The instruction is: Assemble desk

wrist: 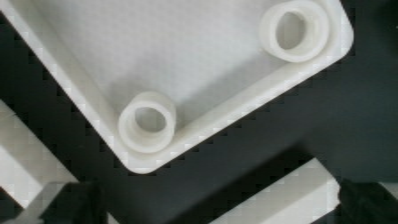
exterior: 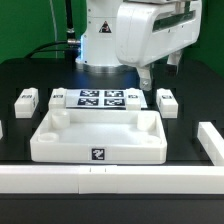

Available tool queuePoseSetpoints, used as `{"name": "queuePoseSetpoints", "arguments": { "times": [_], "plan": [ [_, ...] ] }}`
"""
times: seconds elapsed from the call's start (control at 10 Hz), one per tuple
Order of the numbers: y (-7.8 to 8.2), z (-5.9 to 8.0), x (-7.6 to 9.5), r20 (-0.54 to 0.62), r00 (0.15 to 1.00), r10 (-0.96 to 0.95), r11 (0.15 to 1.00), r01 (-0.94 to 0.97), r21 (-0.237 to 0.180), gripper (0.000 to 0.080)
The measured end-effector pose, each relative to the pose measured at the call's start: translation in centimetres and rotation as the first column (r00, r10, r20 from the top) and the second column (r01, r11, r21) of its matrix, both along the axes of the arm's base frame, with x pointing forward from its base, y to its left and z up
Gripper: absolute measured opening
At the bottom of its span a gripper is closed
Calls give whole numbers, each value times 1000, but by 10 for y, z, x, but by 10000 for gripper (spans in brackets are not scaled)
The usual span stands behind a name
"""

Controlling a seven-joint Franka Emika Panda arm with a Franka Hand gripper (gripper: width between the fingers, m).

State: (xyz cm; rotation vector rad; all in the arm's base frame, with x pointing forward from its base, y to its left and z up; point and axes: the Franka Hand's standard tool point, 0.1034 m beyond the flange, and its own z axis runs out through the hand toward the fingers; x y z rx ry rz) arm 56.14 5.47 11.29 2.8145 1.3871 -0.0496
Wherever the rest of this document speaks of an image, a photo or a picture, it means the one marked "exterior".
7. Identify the white front fence bar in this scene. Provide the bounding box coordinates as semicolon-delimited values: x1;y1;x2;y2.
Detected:
0;165;224;194

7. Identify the white fiducial marker sheet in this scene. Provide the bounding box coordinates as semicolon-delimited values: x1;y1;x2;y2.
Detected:
66;89;147;108

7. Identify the white left edge block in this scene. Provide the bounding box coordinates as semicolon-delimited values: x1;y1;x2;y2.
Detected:
0;120;3;140

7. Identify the white right fence bar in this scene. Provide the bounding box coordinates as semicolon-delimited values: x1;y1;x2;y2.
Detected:
197;122;224;167

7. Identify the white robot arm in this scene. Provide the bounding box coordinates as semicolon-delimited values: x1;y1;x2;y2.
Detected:
76;0;202;91

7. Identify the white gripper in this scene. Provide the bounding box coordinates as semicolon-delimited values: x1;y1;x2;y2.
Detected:
115;0;202;91

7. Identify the white fence bar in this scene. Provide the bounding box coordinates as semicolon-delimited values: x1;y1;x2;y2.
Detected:
0;165;224;194
197;122;224;167

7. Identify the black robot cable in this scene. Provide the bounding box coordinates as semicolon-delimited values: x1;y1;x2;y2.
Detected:
23;0;82;60

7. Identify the white desk tabletop tray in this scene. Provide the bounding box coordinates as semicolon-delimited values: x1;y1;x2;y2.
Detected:
30;109;167;164

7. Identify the thin white cable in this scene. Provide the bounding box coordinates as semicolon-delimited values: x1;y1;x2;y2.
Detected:
49;0;59;60

